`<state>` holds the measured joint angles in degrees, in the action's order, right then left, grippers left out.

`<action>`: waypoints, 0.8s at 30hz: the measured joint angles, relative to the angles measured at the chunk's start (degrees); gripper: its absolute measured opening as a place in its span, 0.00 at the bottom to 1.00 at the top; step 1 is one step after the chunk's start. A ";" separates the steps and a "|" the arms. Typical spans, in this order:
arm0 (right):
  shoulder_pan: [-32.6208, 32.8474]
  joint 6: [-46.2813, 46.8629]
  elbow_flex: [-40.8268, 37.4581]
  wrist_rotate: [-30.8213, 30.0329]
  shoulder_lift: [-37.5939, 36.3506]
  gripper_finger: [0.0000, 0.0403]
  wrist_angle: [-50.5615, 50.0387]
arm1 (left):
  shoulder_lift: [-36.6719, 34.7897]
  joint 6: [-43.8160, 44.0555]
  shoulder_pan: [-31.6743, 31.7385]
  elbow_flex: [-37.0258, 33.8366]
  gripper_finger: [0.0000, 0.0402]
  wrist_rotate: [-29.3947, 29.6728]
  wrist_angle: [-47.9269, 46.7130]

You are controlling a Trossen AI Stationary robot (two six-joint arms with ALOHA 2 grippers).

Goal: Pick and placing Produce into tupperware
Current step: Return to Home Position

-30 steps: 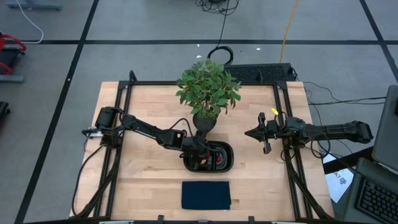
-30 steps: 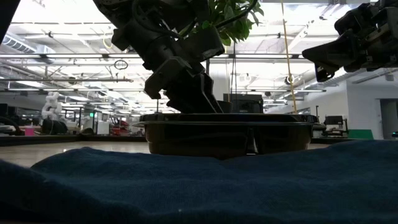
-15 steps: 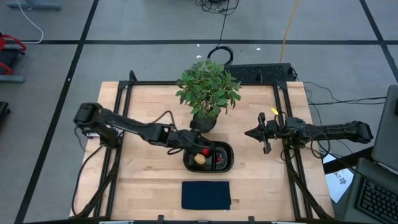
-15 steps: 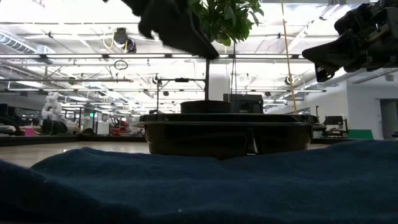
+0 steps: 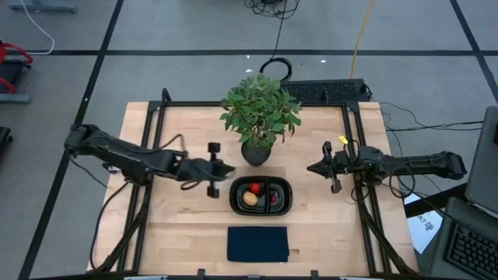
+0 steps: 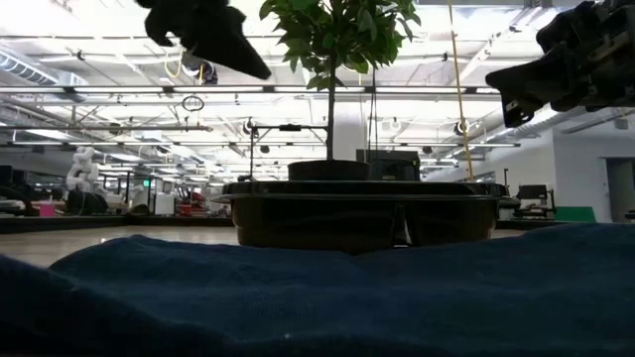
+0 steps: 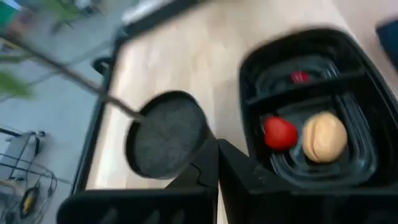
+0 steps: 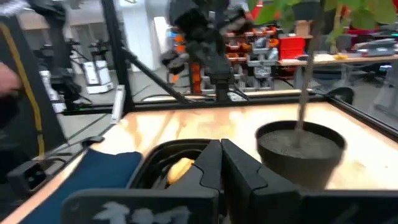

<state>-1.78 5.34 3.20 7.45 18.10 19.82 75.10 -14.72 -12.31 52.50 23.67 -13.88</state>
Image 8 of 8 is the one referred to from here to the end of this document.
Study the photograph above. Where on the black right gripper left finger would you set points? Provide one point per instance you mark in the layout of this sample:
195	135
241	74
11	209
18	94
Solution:
186	199

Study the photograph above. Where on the grey office chair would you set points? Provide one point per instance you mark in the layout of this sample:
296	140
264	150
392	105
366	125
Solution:
329	74

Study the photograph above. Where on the small tree in black pot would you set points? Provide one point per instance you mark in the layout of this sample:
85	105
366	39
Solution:
295	171

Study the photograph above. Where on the red plastic crate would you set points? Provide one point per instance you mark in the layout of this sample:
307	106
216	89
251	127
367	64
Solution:
290	48

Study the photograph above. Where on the black table clamp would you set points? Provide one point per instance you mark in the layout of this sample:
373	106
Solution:
93	140
340	93

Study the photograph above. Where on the wooden top office desk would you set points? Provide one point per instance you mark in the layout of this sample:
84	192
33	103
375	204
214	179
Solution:
326	59

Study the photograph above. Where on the person's hand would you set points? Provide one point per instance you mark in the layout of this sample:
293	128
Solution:
7	81

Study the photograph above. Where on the grey laptop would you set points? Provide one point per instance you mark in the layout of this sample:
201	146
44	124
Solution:
373	48

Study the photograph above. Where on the black aluminium table frame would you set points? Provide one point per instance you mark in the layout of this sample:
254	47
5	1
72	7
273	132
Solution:
116	62

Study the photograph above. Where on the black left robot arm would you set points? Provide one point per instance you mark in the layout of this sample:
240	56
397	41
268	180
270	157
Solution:
222	91

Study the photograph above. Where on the shelf with storage bins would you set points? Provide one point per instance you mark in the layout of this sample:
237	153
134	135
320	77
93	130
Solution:
261	59

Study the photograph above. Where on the small yellow desk object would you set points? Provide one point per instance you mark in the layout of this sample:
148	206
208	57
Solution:
341	57

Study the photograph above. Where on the dark blue folded cloth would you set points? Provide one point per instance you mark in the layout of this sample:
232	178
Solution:
93	174

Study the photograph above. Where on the black flat panel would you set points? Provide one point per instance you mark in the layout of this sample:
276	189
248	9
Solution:
53	109

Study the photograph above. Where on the silver metal bracket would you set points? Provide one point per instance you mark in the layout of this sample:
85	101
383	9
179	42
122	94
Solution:
118	104

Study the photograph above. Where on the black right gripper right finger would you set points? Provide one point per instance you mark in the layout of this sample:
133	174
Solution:
264	202

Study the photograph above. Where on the black depth camera box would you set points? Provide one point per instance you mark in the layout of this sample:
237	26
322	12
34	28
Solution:
28	177

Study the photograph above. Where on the black plastic food container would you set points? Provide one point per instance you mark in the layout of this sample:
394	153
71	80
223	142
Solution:
149	168

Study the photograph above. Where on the tan round potato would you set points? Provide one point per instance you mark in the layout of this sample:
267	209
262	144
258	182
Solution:
179	170

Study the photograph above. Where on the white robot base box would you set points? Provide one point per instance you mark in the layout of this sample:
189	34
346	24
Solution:
98	77

